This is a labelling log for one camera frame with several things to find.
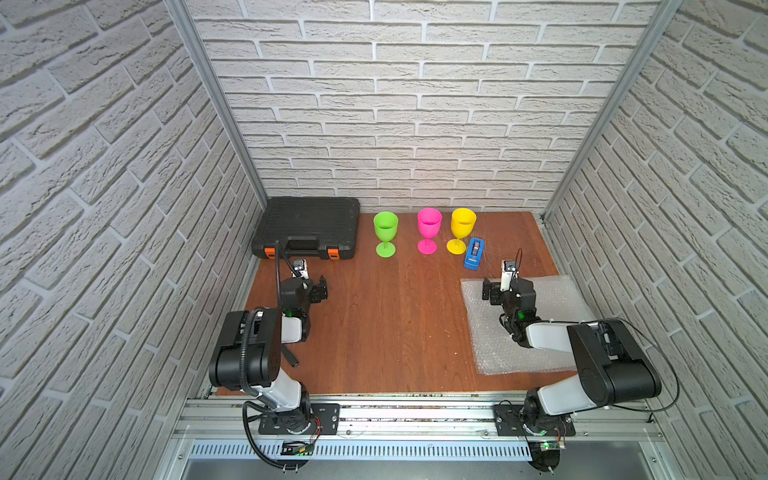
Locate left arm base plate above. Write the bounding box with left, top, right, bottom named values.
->
left=258, top=402, right=341, bottom=436

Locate pink plastic wine glass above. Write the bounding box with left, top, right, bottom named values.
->
left=417, top=208, right=442, bottom=255

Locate aluminium mounting rail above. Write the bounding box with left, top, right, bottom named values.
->
left=172, top=392, right=665, bottom=462

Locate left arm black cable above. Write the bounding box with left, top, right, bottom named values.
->
left=238, top=247, right=313, bottom=470

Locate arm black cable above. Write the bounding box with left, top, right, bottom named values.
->
left=514, top=248, right=681, bottom=414
left=238, top=247, right=313, bottom=470

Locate yellow plastic wine glass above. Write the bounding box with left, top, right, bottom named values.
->
left=446, top=208, right=477, bottom=255

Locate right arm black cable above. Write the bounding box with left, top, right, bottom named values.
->
left=514, top=248, right=681, bottom=414

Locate bubble wrap sheet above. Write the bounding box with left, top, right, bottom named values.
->
left=461, top=275, right=597, bottom=376

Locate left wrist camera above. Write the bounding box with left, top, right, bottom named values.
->
left=292, top=259, right=309, bottom=279

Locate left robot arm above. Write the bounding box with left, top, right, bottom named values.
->
left=209, top=277, right=328, bottom=421

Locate black plastic tool case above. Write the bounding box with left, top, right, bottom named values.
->
left=251, top=196, right=361, bottom=260

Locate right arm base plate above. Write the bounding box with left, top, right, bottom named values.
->
left=492, top=401, right=576, bottom=438

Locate blue tape dispenser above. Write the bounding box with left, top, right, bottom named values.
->
left=464, top=238, right=485, bottom=271

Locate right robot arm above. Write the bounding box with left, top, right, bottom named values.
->
left=482, top=277, right=662, bottom=423

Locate green plastic wine glass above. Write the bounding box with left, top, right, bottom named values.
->
left=373, top=212, right=399, bottom=258

